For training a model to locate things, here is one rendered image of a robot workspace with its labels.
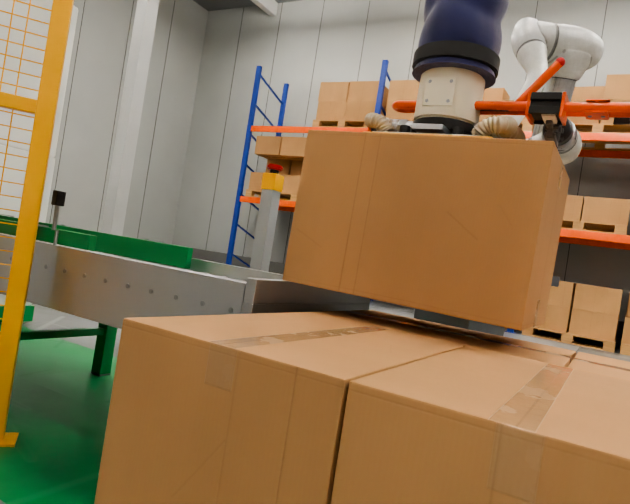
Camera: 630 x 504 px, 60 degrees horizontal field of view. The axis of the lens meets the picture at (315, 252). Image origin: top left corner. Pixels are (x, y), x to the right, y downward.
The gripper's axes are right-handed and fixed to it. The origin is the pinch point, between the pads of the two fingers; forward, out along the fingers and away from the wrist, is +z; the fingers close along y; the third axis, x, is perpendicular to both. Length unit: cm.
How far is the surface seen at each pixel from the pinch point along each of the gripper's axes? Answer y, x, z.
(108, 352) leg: 101, 175, -33
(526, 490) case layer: 65, -14, 79
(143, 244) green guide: 50, 153, -22
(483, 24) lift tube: -19.2, 17.6, 7.0
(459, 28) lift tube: -17.1, 22.5, 10.1
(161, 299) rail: 62, 83, 34
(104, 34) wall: -338, 939, -569
